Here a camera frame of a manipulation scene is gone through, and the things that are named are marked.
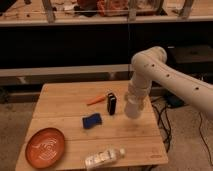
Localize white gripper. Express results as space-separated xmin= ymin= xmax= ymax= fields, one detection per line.
xmin=124 ymin=86 xmax=150 ymax=106

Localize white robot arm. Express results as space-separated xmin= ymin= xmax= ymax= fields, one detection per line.
xmin=124 ymin=46 xmax=213 ymax=120

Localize black eraser block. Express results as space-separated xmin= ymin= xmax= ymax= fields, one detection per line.
xmin=107 ymin=93 xmax=117 ymax=115

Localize orange carrot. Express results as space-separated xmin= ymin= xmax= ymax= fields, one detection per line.
xmin=86 ymin=95 xmax=106 ymax=106

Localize wooden table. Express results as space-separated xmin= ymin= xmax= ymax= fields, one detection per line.
xmin=25 ymin=81 xmax=168 ymax=170

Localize black box on shelf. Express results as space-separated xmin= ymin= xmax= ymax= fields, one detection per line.
xmin=168 ymin=45 xmax=213 ymax=66

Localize blue sponge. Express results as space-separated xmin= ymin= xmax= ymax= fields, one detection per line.
xmin=82 ymin=113 xmax=102 ymax=129

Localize metal shelf rack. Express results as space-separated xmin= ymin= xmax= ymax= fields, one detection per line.
xmin=0 ymin=0 xmax=213 ymax=85

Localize orange ribbed plate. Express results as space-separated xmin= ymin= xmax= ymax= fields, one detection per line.
xmin=25 ymin=128 xmax=65 ymax=169

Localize black floor cables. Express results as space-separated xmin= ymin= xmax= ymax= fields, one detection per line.
xmin=150 ymin=96 xmax=173 ymax=153

